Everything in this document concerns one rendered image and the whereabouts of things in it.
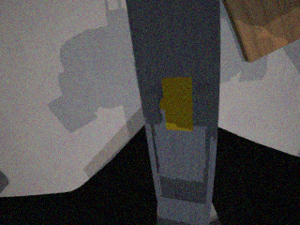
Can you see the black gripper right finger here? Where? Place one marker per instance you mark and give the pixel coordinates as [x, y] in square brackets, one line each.
[254, 184]

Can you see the grey short cylinder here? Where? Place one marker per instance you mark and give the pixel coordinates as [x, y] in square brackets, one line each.
[3, 182]

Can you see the wooden board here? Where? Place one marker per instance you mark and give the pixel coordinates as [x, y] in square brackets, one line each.
[262, 26]

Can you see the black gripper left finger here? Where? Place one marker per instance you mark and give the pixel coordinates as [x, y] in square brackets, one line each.
[121, 193]

